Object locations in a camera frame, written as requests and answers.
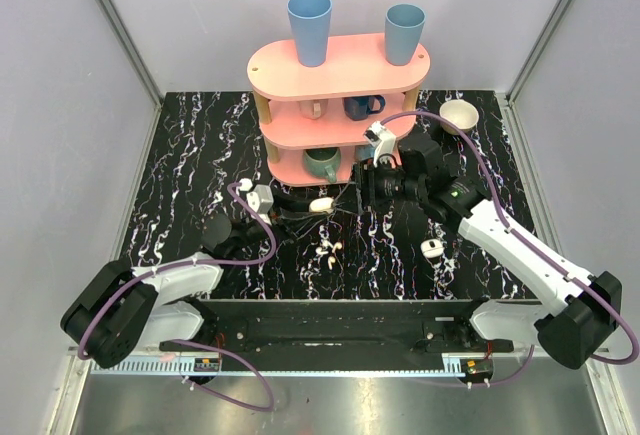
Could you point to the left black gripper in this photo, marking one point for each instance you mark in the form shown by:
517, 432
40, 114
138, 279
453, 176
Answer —
279, 212

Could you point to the light blue butterfly mug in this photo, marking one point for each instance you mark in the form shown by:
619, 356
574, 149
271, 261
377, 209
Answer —
364, 155

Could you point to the white earbud charging case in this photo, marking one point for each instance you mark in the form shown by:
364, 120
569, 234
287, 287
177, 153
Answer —
432, 248

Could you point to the green ceramic mug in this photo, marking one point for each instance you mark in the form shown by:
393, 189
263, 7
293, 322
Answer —
322, 163

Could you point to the blue plastic cup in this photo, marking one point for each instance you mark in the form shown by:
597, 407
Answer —
403, 28
310, 25

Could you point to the pink three-tier wooden shelf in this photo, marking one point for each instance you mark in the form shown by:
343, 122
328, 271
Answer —
355, 65

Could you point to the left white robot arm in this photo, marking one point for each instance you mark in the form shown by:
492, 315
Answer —
124, 308

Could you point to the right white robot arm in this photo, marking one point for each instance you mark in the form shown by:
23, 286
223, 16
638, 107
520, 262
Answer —
576, 310

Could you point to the beige mug on shelf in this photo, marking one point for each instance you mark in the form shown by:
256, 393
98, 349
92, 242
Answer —
313, 109

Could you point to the right blue plastic cup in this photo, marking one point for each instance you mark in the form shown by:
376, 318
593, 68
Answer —
403, 28

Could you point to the dark blue faceted mug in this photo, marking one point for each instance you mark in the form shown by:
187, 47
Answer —
361, 107

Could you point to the left blue plastic cup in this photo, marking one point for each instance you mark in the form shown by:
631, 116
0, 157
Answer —
310, 25

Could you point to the cream ceramic bowl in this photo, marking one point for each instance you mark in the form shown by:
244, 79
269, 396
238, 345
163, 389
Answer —
462, 114

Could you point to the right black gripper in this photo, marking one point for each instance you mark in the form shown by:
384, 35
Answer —
353, 197

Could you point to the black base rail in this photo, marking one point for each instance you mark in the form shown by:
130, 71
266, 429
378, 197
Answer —
242, 326

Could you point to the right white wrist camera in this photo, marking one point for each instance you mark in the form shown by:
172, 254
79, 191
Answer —
381, 139

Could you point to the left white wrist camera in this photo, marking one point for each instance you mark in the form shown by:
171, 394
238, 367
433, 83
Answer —
259, 198

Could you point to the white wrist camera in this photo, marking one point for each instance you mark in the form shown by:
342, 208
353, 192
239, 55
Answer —
259, 198
381, 139

